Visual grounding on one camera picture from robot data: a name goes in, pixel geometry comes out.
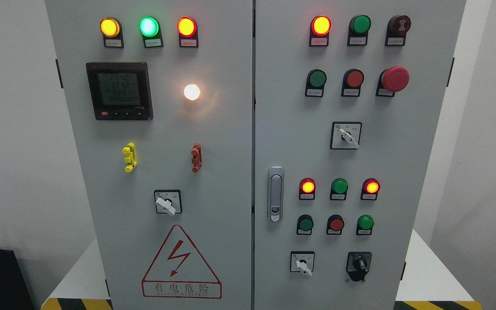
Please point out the white rotary switch door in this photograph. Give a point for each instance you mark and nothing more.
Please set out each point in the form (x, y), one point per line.
(168, 201)

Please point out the lit green indicator light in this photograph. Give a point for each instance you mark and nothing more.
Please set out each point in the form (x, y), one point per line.
(151, 32)

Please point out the yellow indicator light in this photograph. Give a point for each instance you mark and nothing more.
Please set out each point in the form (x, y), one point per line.
(112, 32)

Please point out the grey electrical cabinet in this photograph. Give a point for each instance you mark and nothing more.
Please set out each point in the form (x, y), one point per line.
(251, 64)

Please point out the red terminal clip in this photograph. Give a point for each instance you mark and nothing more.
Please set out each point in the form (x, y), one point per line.
(196, 160)

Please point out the lit red indicator lower left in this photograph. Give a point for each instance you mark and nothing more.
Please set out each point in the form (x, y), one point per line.
(307, 189)

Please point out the lit red indicator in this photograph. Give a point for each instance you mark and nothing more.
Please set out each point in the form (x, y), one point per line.
(307, 189)
(370, 189)

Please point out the small clear lamp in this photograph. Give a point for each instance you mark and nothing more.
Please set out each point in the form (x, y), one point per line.
(192, 92)

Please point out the green push button lower left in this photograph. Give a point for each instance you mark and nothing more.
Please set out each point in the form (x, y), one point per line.
(305, 225)

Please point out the green push button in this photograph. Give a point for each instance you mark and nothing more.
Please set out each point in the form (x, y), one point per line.
(315, 83)
(365, 225)
(305, 225)

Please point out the green indicator lower middle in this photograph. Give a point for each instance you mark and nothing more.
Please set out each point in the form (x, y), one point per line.
(339, 188)

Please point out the green push button upper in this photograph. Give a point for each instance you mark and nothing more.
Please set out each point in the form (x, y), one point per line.
(315, 83)

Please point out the red push button lower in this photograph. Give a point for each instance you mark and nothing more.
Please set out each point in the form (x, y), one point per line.
(335, 225)

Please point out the red push button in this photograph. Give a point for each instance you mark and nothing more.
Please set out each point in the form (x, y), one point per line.
(352, 81)
(335, 225)

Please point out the yellow terminal clip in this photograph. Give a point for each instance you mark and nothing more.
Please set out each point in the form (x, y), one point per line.
(129, 152)

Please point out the lit red indicator lower right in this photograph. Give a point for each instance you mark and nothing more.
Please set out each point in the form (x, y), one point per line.
(370, 189)

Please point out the red push button upper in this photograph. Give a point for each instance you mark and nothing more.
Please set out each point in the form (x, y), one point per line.
(352, 81)

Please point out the red electrical hazard sticker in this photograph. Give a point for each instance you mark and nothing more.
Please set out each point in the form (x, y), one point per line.
(179, 270)

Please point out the green push button lower right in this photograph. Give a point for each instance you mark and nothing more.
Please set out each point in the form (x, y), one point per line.
(365, 225)

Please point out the red indicator light left door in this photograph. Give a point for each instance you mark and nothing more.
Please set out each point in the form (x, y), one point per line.
(187, 32)

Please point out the red indicator light door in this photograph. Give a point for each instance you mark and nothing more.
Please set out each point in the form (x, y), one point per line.
(319, 31)
(187, 32)

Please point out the black digital power meter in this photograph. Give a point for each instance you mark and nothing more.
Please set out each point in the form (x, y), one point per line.
(120, 91)

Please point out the red indicator light right door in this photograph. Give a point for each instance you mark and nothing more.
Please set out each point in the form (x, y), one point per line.
(319, 31)

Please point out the red emergency stop button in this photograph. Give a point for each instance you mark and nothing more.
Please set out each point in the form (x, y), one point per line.
(392, 80)

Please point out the dark green indicator light top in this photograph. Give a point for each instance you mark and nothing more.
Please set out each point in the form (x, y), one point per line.
(358, 30)

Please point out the dark red buzzer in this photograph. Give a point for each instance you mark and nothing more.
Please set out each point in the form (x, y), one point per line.
(397, 29)

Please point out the white platform with hazard stripes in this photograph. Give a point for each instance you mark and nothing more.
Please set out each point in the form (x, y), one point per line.
(426, 284)

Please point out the silver door handle lock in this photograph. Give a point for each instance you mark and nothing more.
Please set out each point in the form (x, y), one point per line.
(275, 182)

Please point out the white rotary switch upper right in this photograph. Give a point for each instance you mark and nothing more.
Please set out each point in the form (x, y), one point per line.
(345, 135)

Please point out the white rotary switch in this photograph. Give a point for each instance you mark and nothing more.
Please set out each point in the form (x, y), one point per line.
(345, 135)
(302, 262)

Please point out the white rotary switch lower right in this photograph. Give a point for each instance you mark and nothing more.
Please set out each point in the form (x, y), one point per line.
(302, 262)

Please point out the black rotary selector switch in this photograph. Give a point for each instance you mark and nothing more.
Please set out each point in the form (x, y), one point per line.
(358, 264)

